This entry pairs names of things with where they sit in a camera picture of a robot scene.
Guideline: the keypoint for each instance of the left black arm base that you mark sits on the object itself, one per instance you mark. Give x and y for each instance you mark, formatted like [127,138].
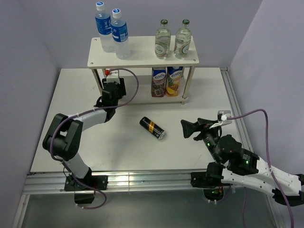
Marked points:
[96,182]

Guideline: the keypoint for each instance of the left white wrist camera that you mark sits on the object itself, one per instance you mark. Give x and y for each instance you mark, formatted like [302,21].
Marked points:
[112,76]

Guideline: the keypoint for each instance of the blue-label water bottle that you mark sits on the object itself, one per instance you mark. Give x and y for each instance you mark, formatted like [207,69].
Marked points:
[103,23]
[120,34]

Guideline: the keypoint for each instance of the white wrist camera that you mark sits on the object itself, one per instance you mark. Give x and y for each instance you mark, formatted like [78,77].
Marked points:
[112,76]
[223,119]

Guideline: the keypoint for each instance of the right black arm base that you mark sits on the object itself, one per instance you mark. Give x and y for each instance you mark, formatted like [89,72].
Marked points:
[213,189]

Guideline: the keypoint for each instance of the aluminium right rail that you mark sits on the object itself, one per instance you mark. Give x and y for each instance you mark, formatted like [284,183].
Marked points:
[241,128]

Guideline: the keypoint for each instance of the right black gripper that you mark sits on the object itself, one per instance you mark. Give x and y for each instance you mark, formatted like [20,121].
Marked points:
[188,127]

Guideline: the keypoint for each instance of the aluminium front rail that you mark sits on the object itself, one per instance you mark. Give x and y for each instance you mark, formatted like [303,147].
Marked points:
[127,181]

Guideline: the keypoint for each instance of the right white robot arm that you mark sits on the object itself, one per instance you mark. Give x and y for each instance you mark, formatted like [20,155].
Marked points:
[235,165]

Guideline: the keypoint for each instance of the clear glass bottle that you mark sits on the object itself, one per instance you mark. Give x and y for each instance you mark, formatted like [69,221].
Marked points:
[162,40]
[182,40]

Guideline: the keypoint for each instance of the yellow pineapple juice carton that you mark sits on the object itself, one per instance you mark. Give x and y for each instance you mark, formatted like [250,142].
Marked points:
[173,80]

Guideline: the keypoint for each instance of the white two-tier shelf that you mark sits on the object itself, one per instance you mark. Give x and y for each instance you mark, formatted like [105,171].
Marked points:
[141,61]

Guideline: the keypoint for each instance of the aluminium rail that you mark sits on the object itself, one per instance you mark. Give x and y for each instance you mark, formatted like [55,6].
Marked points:
[127,181]
[241,128]

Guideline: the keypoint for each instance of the purple grape juice carton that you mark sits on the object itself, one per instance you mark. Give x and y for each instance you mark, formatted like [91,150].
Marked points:
[158,81]

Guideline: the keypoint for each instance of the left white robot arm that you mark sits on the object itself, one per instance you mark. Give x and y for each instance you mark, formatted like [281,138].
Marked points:
[64,134]

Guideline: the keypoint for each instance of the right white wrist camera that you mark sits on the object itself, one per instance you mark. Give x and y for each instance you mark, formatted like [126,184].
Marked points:
[223,119]

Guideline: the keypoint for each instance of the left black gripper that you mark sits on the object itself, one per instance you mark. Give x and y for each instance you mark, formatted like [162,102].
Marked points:
[121,87]

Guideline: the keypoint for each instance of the black yellow can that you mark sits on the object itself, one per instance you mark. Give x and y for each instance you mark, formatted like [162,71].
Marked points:
[152,128]

